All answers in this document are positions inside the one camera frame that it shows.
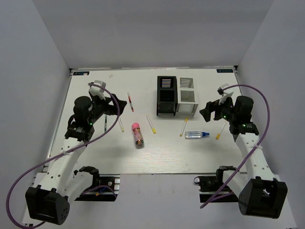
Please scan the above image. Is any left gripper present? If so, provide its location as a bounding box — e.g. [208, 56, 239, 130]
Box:
[88, 94, 127, 125]

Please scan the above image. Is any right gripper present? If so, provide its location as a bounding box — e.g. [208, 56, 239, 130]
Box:
[200, 94, 238, 122]

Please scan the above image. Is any red pen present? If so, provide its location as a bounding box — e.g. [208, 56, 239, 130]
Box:
[127, 92, 134, 112]

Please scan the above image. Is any pale yellow marker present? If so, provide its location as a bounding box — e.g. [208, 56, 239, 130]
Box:
[118, 117, 124, 132]

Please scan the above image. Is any orange yellow marker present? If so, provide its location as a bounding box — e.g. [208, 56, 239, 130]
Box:
[179, 118, 188, 137]

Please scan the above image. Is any amber yellow marker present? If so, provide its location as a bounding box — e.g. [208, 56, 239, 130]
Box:
[215, 122, 227, 140]

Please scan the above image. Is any clear blue spray bottle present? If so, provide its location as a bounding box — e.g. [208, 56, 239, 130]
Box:
[184, 131, 210, 139]

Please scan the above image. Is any pink capped tube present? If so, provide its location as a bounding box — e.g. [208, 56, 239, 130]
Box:
[132, 123, 144, 148]

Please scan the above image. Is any bright yellow marker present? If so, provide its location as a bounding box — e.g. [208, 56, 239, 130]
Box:
[146, 115, 156, 134]

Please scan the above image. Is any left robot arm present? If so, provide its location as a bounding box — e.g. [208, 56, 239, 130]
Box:
[25, 94, 127, 225]

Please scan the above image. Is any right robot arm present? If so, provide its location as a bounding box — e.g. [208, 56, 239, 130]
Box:
[200, 96, 288, 219]

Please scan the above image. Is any white slotted container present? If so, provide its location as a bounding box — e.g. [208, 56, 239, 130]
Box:
[176, 77, 199, 117]

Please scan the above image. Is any right corner label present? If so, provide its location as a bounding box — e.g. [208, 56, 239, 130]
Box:
[216, 69, 234, 73]

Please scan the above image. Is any corner label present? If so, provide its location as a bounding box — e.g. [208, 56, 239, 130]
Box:
[216, 69, 234, 73]
[73, 71, 90, 76]

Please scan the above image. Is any black slotted container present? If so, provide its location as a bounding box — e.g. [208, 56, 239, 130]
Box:
[156, 76, 178, 116]

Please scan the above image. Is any left corner label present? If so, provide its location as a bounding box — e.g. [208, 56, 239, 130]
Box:
[73, 71, 90, 76]

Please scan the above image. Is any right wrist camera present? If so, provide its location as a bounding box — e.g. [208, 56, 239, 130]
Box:
[217, 83, 234, 104]

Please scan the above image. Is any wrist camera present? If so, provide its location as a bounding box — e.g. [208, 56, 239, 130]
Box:
[217, 83, 234, 104]
[88, 80, 106, 100]

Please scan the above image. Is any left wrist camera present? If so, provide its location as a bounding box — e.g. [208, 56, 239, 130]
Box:
[88, 80, 106, 100]

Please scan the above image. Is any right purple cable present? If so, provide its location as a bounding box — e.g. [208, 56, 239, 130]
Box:
[199, 84, 271, 209]

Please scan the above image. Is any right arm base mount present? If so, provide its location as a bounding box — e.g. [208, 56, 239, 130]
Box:
[193, 176, 238, 203]

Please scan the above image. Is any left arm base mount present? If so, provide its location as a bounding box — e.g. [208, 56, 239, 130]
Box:
[75, 175, 121, 202]

